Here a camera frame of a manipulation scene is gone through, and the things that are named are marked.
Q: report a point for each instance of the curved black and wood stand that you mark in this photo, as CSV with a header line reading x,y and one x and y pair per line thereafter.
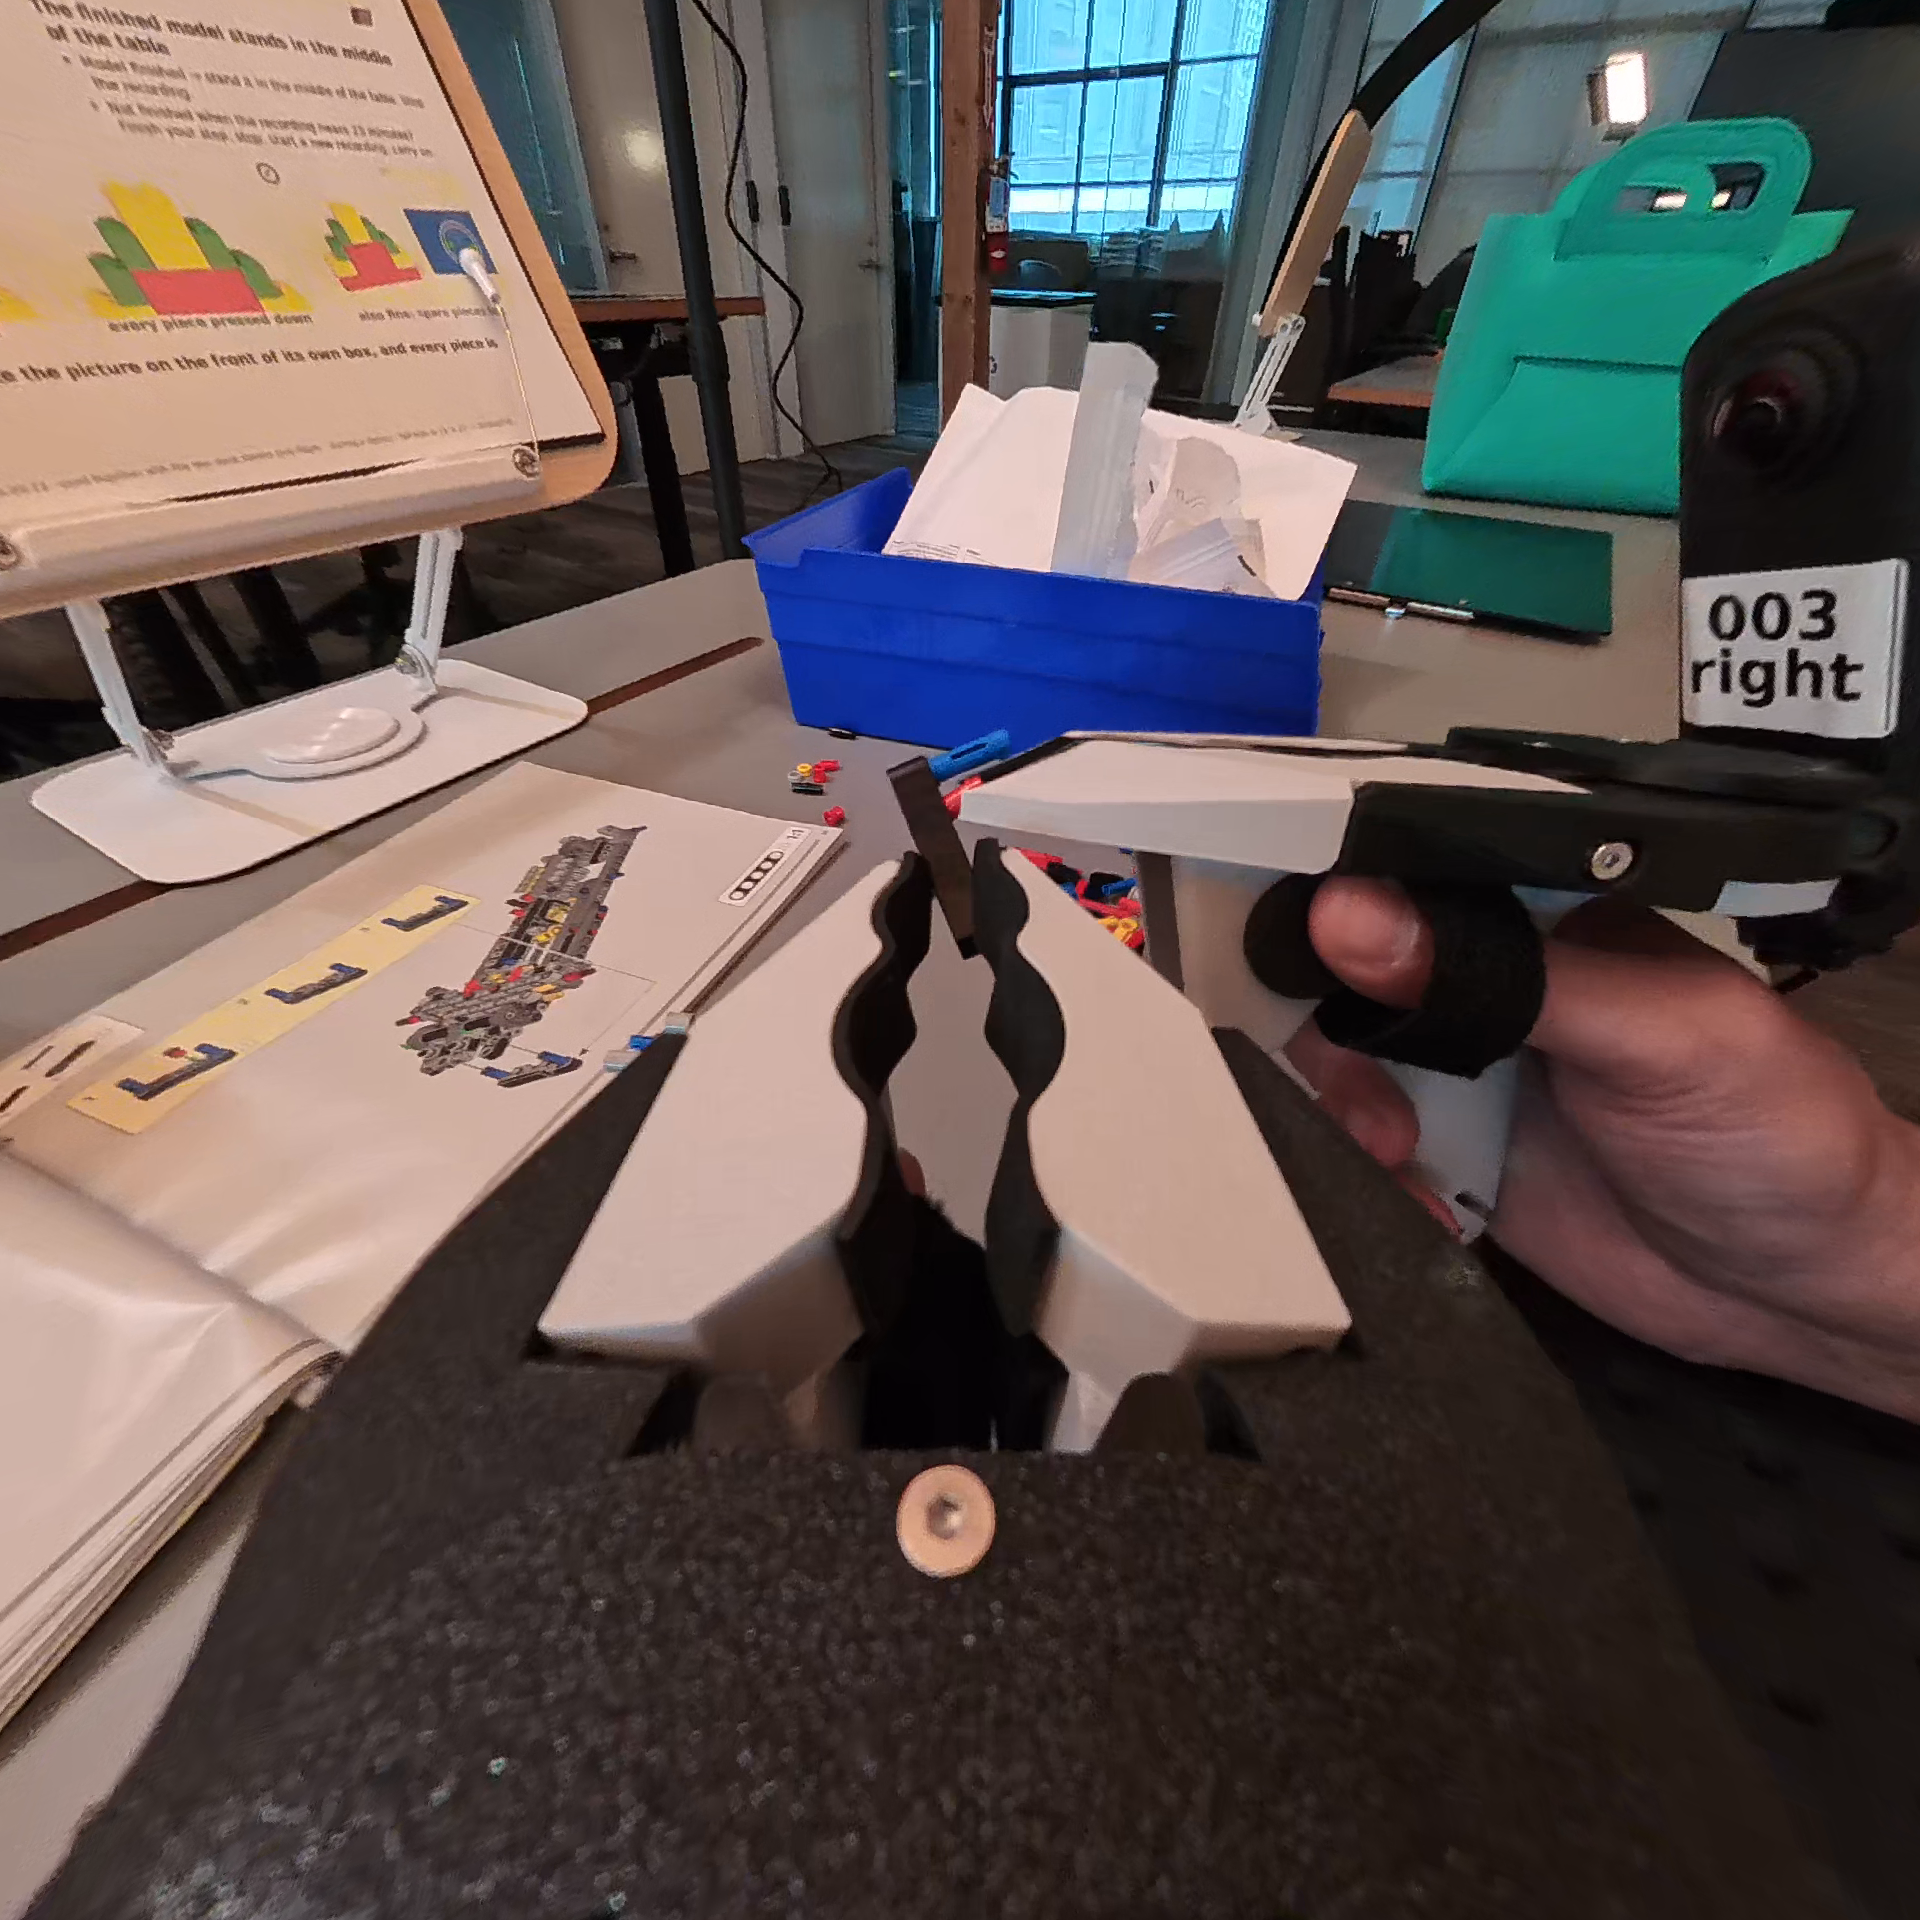
x,y
1321,210

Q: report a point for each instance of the blue plastic bin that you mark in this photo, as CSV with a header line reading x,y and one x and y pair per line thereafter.
x,y
1036,659

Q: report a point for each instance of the dark green mat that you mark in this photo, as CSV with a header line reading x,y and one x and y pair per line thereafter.
x,y
1485,569

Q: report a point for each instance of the teal felt bag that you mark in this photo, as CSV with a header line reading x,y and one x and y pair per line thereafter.
x,y
1576,420

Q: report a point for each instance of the lego instruction booklet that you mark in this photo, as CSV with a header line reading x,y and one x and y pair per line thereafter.
x,y
224,1201

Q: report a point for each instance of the crumpled white paper bags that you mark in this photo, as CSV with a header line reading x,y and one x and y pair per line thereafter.
x,y
989,494

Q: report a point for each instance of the grid pane window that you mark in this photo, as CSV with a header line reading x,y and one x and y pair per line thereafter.
x,y
1125,120

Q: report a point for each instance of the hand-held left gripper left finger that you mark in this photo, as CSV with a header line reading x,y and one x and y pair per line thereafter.
x,y
721,1183

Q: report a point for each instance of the person's right hand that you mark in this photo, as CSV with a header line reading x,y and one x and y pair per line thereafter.
x,y
1694,1139

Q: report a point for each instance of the wooden side desk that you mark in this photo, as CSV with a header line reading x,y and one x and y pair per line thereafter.
x,y
660,306

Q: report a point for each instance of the black lego beam blue pins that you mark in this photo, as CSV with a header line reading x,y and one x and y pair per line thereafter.
x,y
933,862

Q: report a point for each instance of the small yellow red pin cluster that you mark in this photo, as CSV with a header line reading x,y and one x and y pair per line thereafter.
x,y
816,774

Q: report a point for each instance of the white cabinet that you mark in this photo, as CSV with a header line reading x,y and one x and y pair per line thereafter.
x,y
1044,345

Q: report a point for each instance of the red fire extinguisher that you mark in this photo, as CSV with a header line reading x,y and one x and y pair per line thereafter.
x,y
998,224

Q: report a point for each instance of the printed instruction sheet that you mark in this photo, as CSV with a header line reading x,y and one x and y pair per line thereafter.
x,y
224,375

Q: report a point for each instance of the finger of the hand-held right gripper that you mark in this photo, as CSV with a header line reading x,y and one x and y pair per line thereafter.
x,y
1440,766
1170,809

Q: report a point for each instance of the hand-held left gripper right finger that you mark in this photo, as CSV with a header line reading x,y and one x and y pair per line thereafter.
x,y
1184,1183

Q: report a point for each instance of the small bright light panel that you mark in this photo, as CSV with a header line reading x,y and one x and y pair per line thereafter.
x,y
1619,93

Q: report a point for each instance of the black stand pole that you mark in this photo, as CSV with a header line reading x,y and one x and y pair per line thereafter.
x,y
694,298

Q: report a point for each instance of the pile of lego pins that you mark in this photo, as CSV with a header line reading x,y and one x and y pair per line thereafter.
x,y
1102,899

